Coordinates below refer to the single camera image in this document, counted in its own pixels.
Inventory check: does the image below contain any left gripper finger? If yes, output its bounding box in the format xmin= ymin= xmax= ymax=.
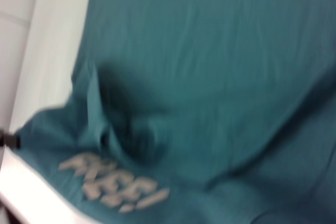
xmin=0 ymin=129 xmax=22 ymax=149

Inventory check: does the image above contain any teal blue t-shirt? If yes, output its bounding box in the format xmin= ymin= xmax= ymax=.
xmin=12 ymin=0 xmax=336 ymax=224

